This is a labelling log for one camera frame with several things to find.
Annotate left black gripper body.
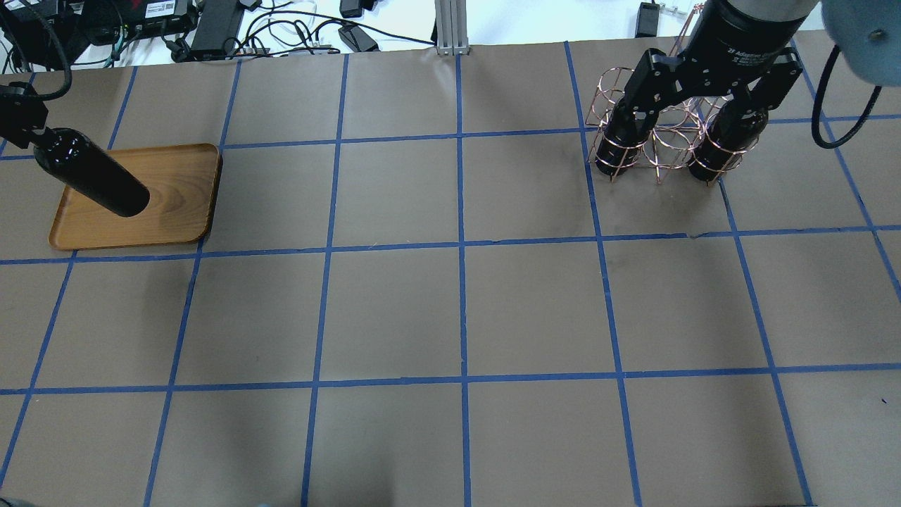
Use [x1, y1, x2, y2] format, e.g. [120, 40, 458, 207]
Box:
[1, 83, 49, 149]

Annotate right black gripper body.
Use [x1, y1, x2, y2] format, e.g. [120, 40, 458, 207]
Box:
[619, 1, 805, 113]

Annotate dark wine bottle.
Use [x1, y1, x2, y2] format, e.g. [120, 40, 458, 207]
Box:
[687, 99, 769, 182]
[33, 127, 151, 218]
[595, 100, 654, 179]

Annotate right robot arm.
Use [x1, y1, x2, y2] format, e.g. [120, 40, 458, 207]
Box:
[609, 1, 900, 142]

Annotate wooden tray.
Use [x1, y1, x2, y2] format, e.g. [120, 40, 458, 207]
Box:
[48, 144, 222, 251]

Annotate black power brick right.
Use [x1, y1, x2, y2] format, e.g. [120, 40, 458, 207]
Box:
[634, 1, 662, 38]

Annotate black electronics box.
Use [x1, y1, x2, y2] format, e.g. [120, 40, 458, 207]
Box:
[190, 1, 245, 61]

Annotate black power adapter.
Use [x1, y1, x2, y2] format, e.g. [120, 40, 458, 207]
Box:
[337, 25, 381, 54]

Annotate copper wire bottle basket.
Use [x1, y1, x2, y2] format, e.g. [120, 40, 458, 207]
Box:
[590, 29, 735, 182]

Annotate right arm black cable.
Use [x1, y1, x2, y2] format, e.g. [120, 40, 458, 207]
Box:
[811, 44, 883, 149]

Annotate aluminium profile post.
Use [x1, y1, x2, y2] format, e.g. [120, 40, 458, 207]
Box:
[434, 0, 471, 56]

